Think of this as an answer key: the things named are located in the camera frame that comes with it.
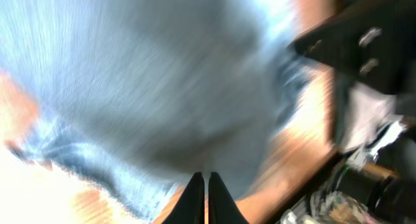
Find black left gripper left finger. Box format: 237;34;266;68
162;172;205;224

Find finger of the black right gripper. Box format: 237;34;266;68
293;0;415;95

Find light blue denim jeans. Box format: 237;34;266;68
1;0;306;221

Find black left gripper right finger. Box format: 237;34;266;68
208;172;248;224

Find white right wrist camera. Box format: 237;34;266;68
338;82;401;153

